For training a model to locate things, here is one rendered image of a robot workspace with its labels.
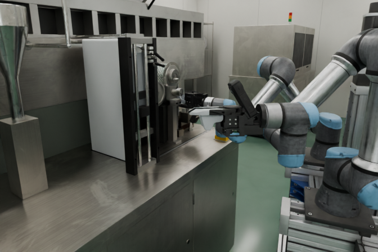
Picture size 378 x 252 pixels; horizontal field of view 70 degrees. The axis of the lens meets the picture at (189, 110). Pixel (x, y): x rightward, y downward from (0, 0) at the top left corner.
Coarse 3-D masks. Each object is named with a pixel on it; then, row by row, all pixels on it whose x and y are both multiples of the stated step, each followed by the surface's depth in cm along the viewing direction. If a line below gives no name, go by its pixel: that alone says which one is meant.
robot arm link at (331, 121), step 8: (328, 112) 147; (320, 120) 142; (328, 120) 138; (336, 120) 138; (312, 128) 148; (320, 128) 142; (328, 128) 139; (336, 128) 138; (320, 136) 142; (328, 136) 140; (336, 136) 139
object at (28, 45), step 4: (28, 40) 111; (28, 44) 109; (32, 44) 108; (36, 44) 106; (40, 44) 104; (44, 44) 103; (48, 44) 101; (52, 44) 100; (56, 44) 99; (60, 44) 97; (64, 44) 96; (28, 48) 111
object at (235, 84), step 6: (228, 84) 76; (234, 84) 74; (240, 84) 74; (234, 90) 74; (240, 90) 74; (240, 96) 74; (246, 96) 74; (240, 102) 76; (246, 102) 74; (246, 108) 75; (252, 108) 75; (252, 114) 75
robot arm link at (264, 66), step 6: (264, 60) 138; (270, 60) 134; (258, 66) 141; (264, 66) 136; (270, 66) 132; (258, 72) 143; (264, 72) 137; (270, 72) 132; (282, 90) 142; (288, 90) 142; (294, 90) 143; (282, 96) 147; (288, 96) 144; (294, 96) 144
